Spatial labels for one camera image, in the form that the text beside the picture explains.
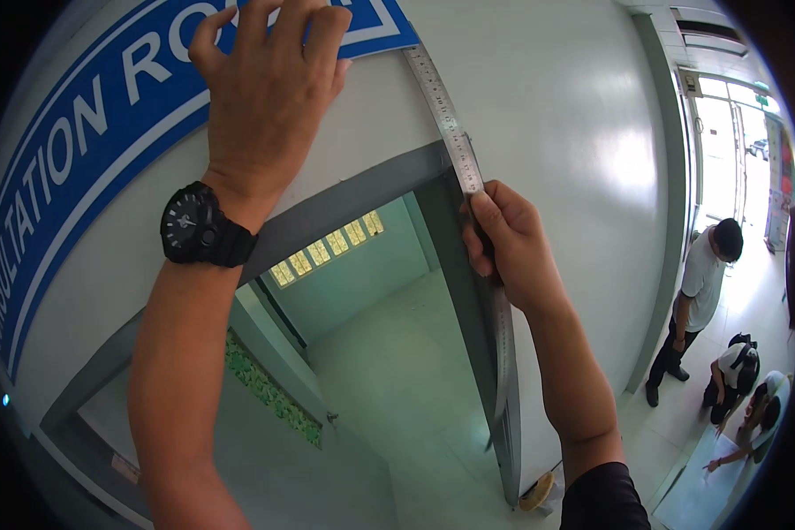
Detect person's right hand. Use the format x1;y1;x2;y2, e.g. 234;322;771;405
460;179;566;314

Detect long steel ruler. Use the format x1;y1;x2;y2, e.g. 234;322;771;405
402;44;515;453

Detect person's body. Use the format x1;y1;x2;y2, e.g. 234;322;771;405
560;462;652;530

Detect glass block window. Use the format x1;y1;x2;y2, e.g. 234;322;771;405
268;210;386;290

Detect colourful wall poster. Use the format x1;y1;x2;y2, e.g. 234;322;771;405
765;118;795;254

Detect blue white-lettered sign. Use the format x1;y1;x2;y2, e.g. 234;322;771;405
0;0;422;386

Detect grey door frame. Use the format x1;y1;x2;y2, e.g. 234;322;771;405
40;139;524;510

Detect ceiling air vent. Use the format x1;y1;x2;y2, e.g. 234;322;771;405
669;5;751;59

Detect pale blue sheet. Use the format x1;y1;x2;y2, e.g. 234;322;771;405
652;424;764;530

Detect roll of tape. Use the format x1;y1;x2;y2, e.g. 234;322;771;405
518;471;557;513

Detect person's left hand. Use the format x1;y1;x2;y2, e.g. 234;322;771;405
187;0;354;201

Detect person's left little finger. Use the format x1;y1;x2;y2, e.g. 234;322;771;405
187;8;231;75

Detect person's right fingers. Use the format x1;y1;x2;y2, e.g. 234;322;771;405
460;202;501;280

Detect person's left fingers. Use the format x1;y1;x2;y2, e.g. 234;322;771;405
235;0;320;29

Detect person's left thumb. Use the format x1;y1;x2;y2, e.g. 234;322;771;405
331;57;354;97

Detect person's right thumb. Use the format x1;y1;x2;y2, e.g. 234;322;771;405
469;189;526;229

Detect person's left index finger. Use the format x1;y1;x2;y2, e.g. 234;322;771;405
303;5;354;62

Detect glass entrance door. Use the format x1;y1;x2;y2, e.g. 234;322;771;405
679;69;784;234

